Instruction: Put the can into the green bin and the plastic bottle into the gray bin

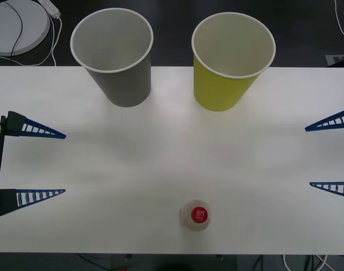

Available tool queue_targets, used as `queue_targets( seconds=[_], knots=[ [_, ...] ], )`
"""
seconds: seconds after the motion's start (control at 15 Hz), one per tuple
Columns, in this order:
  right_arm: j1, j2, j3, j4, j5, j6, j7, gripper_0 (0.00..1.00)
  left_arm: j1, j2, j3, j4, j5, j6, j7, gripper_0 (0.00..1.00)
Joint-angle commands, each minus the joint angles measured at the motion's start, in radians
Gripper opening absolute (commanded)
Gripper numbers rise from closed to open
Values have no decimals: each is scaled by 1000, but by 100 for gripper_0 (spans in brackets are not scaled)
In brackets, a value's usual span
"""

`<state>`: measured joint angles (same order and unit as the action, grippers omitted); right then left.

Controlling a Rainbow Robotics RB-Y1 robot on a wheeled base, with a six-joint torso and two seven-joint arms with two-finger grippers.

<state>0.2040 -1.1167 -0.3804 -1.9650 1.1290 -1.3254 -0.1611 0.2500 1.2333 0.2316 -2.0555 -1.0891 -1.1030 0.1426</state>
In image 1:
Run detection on white power strip cable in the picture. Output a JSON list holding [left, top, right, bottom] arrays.
[[0, 15, 63, 67]]

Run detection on grey marker plate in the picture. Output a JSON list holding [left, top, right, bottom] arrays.
[[325, 54, 344, 68]]

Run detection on round pale grey floor plate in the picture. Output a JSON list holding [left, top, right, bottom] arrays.
[[0, 0, 51, 56]]

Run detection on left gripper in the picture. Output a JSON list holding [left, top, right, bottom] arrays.
[[0, 111, 67, 217]]

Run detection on grey plastic bin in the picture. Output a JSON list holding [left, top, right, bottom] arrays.
[[69, 7, 155, 108]]

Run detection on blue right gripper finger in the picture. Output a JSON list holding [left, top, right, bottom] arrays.
[[309, 181, 344, 199], [304, 106, 344, 133]]

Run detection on white power strip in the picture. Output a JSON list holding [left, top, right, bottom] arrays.
[[37, 0, 62, 18]]

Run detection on thin black cable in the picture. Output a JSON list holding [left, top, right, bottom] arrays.
[[1, 0, 23, 56]]

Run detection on yellow-green plastic bin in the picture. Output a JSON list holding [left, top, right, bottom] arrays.
[[191, 11, 276, 112]]

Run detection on clear bottle with red cap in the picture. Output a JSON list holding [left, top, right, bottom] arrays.
[[179, 199, 212, 233]]

